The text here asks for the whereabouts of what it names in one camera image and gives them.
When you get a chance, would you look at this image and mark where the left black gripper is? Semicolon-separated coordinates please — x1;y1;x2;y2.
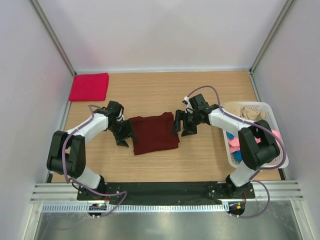
108;119;137;147

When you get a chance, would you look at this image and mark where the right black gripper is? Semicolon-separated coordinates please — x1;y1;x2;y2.
171;109;201;137

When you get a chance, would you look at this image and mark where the dark red t-shirt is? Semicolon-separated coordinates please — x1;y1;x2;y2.
129;112;180;156

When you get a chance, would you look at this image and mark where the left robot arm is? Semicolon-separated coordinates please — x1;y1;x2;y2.
46;101;137;200

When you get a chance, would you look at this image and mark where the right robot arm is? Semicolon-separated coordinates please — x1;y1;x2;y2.
171;94;281;198

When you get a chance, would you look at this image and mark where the pink t-shirt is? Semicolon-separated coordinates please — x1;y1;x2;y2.
226;129;282;153

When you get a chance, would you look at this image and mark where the beige t-shirt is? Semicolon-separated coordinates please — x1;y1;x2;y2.
222;102;266;122

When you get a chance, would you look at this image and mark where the folded red t-shirt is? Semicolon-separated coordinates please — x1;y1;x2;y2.
68;73;109;102

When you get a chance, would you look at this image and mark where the blue t-shirt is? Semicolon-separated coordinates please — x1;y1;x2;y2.
226;132;243;163

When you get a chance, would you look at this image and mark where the white plastic basket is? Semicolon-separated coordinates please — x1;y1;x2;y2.
223;101;280;168

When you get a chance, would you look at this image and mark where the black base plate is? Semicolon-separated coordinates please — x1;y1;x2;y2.
76;181;256;206

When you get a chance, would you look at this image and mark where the white slotted cable duct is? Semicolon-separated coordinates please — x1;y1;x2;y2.
41;202;229;214

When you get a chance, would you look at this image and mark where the aluminium frame rail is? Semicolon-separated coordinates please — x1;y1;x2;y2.
30;180;303;206

